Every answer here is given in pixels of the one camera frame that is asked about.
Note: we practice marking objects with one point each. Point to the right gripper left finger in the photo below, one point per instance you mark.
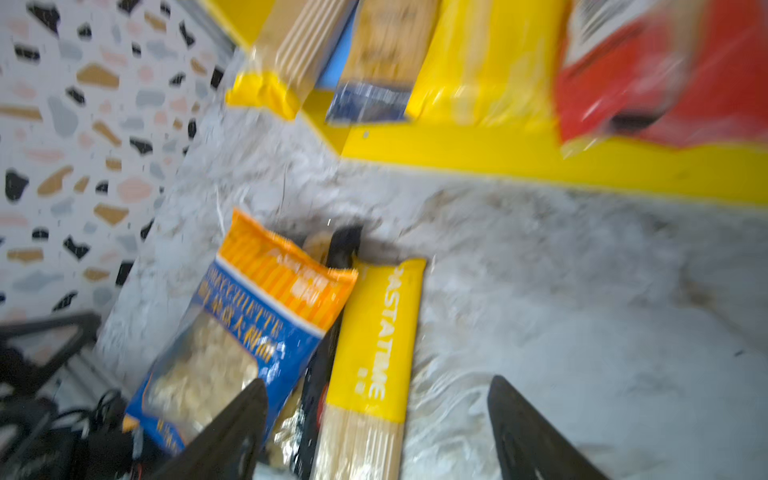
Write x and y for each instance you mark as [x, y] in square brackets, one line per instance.
[229, 447]

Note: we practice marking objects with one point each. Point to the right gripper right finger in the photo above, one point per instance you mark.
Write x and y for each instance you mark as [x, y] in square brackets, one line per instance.
[527, 444]

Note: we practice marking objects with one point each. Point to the blue orange orecchiette bag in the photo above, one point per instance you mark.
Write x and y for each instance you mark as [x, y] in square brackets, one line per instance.
[261, 310]

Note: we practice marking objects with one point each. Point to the yellow Pastatime spaghetti pack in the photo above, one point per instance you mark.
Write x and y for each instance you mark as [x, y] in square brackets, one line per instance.
[289, 55]

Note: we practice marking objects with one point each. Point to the plain yellow spaghetti pack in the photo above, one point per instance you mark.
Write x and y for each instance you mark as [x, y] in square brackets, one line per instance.
[490, 63]

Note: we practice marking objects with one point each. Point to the dark blue spaghetti pack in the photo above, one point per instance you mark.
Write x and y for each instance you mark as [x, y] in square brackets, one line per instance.
[388, 46]

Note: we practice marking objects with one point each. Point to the red spaghetti pack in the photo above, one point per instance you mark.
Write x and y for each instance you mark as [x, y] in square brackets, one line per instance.
[674, 73]

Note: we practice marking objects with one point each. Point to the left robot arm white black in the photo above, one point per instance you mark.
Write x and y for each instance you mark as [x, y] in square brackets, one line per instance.
[61, 411]

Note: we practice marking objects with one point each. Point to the yellow shelf pink blue boards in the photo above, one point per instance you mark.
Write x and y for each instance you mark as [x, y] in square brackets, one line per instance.
[713, 171]

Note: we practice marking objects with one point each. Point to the clear black penne bag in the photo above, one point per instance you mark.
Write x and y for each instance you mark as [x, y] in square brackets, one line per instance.
[292, 444]

